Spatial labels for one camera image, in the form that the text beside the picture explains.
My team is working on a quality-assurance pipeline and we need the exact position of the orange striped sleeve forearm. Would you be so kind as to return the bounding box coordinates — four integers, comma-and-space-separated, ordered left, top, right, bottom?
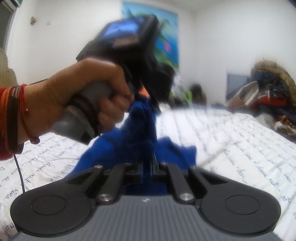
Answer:
1, 84, 26, 161

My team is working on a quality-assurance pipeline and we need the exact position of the black cable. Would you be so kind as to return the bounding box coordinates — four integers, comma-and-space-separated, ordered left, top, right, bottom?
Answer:
13, 152, 26, 194

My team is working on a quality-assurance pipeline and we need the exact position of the grey framed board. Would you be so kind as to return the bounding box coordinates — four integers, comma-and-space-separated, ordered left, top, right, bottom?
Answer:
226, 73, 257, 101

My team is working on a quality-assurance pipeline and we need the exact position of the red string bracelet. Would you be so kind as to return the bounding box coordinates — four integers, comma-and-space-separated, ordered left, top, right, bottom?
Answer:
17, 83, 41, 145

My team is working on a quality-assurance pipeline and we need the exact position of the heap of clothes on right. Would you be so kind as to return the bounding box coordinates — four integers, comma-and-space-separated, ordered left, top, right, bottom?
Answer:
226, 60, 295, 139

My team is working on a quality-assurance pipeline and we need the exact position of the lotus pond wall poster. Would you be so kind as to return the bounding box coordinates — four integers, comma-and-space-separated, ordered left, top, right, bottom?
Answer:
122, 1, 179, 69

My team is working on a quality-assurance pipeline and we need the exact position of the white quilt with script text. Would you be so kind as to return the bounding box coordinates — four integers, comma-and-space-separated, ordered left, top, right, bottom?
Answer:
1, 109, 295, 240

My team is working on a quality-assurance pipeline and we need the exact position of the dark olive bag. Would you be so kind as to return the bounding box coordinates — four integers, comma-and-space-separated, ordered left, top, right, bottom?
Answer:
190, 84, 207, 106

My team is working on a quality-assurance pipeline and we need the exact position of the left hand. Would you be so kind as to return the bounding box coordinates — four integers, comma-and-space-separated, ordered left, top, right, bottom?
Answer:
18, 58, 133, 144

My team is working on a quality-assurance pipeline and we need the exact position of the blue fleece garment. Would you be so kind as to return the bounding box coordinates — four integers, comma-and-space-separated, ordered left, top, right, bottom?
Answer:
68, 97, 197, 195

